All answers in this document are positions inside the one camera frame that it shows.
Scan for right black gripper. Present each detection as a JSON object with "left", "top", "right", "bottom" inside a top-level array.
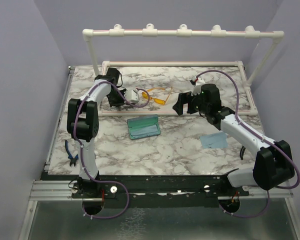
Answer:
[{"left": 172, "top": 89, "right": 210, "bottom": 116}]

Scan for blue-grey glasses case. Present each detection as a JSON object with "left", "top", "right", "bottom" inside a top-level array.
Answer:
[{"left": 126, "top": 114, "right": 161, "bottom": 140}]

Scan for light blue cleaning cloth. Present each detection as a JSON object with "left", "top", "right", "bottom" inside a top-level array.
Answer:
[{"left": 130, "top": 125, "right": 158, "bottom": 138}]

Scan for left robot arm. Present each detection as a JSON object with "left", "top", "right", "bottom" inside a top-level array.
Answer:
[{"left": 66, "top": 67, "right": 126, "bottom": 198}]

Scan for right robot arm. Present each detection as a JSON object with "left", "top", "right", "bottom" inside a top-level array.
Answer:
[{"left": 172, "top": 83, "right": 295, "bottom": 196}]

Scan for orange plastic sunglasses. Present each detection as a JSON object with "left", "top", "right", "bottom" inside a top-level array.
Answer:
[{"left": 141, "top": 87, "right": 173, "bottom": 106}]

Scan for white PVC pipe rack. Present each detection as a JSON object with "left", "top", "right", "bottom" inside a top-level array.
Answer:
[{"left": 82, "top": 23, "right": 285, "bottom": 116}]

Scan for black tool right edge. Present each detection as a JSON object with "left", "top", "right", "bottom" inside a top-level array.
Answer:
[{"left": 239, "top": 146, "right": 246, "bottom": 160}]

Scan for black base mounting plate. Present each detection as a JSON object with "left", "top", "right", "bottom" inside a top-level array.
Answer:
[{"left": 40, "top": 172, "right": 249, "bottom": 210}]

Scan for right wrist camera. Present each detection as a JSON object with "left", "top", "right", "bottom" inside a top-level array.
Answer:
[{"left": 190, "top": 77, "right": 206, "bottom": 96}]

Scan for blue-handled pliers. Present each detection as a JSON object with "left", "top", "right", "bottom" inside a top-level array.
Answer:
[{"left": 64, "top": 140, "right": 79, "bottom": 167}]

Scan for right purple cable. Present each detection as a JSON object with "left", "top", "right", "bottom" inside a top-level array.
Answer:
[{"left": 194, "top": 69, "right": 300, "bottom": 218}]

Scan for aluminium extrusion rail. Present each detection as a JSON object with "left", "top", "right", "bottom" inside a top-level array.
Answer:
[{"left": 28, "top": 179, "right": 76, "bottom": 201}]

